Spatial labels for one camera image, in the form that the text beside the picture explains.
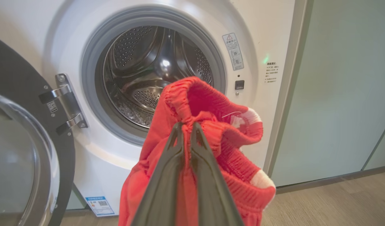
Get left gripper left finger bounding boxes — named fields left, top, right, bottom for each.
left=131, top=122, right=185, bottom=226

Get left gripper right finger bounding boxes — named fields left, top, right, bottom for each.
left=190, top=122, right=245, bottom=226

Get red knit garment white patches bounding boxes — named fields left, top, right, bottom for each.
left=211, top=107, right=276, bottom=218

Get red smooth fabric garment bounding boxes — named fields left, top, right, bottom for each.
left=118, top=76, right=263, bottom=226

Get washing machine glass door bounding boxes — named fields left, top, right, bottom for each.
left=0, top=33, right=76, bottom=226

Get white front-load washing machine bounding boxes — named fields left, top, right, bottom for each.
left=0, top=0, right=307, bottom=218

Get metal washing machine door hinge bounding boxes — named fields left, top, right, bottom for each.
left=39, top=73, right=89, bottom=136

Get blue energy label sticker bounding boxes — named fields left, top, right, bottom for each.
left=85, top=196, right=115, bottom=217

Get small printed text label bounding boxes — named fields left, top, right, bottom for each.
left=264, top=62, right=279, bottom=83

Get grey warning sticker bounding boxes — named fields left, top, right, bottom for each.
left=222, top=33, right=245, bottom=71

